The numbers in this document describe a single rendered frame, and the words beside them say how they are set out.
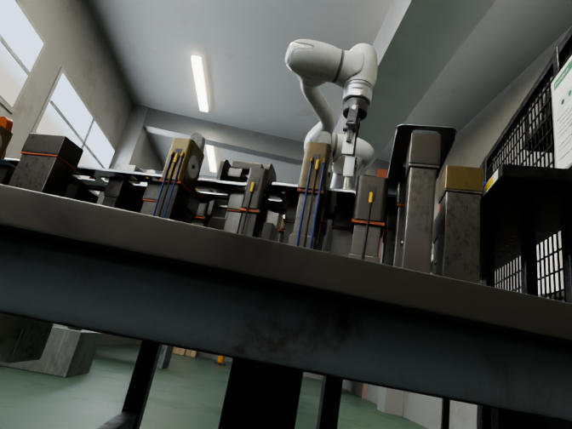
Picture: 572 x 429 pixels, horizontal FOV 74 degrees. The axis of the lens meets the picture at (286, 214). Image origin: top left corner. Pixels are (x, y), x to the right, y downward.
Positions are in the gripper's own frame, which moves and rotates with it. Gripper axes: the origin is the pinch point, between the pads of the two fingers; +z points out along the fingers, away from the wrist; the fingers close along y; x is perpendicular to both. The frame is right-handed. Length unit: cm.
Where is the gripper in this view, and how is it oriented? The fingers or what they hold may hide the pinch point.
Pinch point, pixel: (347, 163)
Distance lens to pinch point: 113.8
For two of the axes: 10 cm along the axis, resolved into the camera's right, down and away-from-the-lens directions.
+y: -1.6, -3.5, -9.2
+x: 9.7, 1.1, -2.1
